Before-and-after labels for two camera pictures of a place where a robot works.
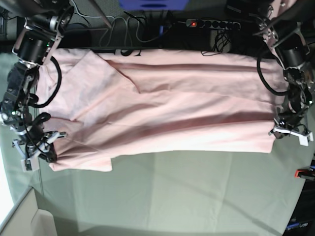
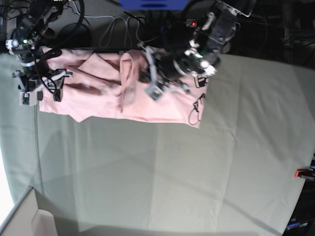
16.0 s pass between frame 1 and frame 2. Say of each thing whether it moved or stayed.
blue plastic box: stayed
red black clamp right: stayed
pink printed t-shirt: moved
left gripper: moved
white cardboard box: stayed
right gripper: moved
